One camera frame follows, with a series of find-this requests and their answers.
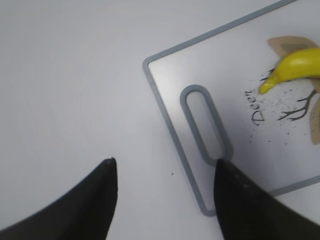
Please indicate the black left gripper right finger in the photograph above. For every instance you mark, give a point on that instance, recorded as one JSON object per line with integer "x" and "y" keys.
{"x": 247, "y": 212}

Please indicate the yellow plastic banana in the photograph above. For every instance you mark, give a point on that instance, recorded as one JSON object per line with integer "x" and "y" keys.
{"x": 300, "y": 64}

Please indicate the white grey-rimmed cutting board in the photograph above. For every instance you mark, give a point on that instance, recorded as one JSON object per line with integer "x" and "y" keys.
{"x": 207, "y": 92}

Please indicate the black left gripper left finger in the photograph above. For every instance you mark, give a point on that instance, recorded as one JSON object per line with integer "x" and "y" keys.
{"x": 83, "y": 213}

